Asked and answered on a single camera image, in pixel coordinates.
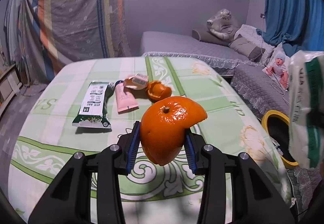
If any green white snack packet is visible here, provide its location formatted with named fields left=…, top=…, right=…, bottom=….
left=72, top=81, right=115, bottom=130

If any white green tissue pack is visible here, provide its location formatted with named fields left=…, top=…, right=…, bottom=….
left=288, top=50, right=323, bottom=169

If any large orange peel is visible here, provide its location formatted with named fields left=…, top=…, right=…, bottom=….
left=140, top=96, right=208, bottom=166

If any small orange peel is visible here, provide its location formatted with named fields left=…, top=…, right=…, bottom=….
left=145, top=81, right=172, bottom=102

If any yellow rim trash bin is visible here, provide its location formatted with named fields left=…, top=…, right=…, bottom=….
left=261, top=110, right=299, bottom=169

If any green floral table cloth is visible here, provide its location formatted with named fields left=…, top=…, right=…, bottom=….
left=8, top=57, right=292, bottom=223

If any grey sofa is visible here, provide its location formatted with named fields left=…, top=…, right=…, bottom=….
left=140, top=31, right=289, bottom=118

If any pink cream tube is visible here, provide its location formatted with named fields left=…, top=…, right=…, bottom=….
left=115, top=80, right=139, bottom=113

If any low white tv cabinet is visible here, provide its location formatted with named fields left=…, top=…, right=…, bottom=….
left=0, top=64, right=22, bottom=116

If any small pink box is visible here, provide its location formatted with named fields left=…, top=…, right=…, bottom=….
left=123, top=74, right=149, bottom=91

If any grey brown pillow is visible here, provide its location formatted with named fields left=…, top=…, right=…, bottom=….
left=229, top=35, right=265, bottom=62

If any dark grey sofa cushion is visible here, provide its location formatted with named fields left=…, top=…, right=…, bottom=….
left=192, top=29, right=230, bottom=46

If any tiger plush toy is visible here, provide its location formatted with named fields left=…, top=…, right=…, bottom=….
left=207, top=9, right=241, bottom=42

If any blue curtain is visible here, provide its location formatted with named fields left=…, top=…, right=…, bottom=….
left=257, top=0, right=323, bottom=57

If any striped grey hanging sheet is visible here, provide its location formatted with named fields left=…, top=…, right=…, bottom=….
left=4, top=0, right=131, bottom=84

